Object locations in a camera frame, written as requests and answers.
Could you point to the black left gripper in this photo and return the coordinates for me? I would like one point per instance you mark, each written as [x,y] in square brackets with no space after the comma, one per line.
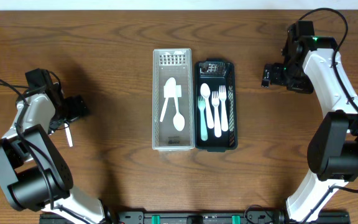
[77,107]

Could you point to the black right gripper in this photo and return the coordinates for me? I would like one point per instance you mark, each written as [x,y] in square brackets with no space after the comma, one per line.
[272,74]

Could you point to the white plastic fork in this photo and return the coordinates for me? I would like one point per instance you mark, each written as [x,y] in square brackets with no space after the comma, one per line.
[223,98]
[217,123]

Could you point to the pale pink plastic spoon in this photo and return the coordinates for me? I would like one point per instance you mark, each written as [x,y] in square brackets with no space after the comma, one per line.
[205,93]

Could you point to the mint green plastic fork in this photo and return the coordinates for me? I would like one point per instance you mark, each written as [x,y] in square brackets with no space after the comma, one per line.
[203,127]

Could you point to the white plastic spoon top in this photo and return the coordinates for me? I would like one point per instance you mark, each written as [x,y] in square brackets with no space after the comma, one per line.
[170,81]

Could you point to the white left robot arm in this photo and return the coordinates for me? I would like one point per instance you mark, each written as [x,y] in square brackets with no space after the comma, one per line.
[33,174]

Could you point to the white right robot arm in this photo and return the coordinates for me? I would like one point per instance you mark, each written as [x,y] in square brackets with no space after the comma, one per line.
[312,64]

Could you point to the black plastic basket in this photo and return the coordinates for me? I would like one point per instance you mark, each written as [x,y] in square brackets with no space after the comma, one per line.
[215,73]

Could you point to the white label in basket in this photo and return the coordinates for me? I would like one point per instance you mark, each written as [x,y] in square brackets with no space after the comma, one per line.
[178,91]

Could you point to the clear plastic basket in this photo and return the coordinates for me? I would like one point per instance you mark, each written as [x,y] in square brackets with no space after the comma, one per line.
[174,63]

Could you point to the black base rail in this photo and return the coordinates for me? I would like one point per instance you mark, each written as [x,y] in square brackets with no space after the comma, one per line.
[252,215]

